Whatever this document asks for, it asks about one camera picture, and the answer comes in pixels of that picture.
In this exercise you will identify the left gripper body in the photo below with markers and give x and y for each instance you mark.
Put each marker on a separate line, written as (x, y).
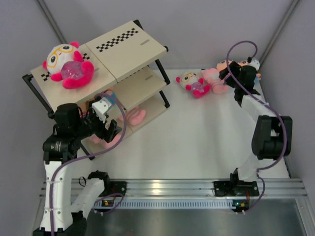
(93, 125)

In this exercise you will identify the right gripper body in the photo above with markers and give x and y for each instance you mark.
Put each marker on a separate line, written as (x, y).
(235, 70)

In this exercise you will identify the pink striped plush bottom shelf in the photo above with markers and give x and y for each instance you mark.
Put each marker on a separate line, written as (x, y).
(102, 142)

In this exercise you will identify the orange doll black hair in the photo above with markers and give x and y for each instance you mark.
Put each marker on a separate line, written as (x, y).
(222, 66)

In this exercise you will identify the small pink panda plush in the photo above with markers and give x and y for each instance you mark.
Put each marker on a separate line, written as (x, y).
(194, 84)

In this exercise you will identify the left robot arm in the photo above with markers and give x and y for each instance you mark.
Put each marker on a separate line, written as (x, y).
(61, 216)

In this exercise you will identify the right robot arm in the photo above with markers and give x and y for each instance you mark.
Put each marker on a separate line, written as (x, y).
(272, 137)

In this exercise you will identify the beige three-tier shelf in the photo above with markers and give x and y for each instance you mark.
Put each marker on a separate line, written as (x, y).
(121, 60)

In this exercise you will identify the orange doll blue pants rear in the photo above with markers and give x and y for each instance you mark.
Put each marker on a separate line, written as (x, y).
(100, 95)

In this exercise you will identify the large pink panda plush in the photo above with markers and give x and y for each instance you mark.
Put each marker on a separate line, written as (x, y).
(65, 64)

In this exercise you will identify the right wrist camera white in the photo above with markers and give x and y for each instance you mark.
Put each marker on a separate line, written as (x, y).
(254, 63)

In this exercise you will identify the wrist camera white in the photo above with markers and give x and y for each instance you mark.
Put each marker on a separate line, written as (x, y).
(101, 108)
(254, 63)

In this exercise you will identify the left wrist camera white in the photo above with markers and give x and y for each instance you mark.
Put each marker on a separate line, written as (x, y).
(101, 108)

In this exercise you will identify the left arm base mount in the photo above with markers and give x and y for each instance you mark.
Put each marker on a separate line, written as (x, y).
(115, 187)

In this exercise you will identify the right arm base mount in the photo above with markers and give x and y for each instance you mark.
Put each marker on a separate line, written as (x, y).
(240, 189)

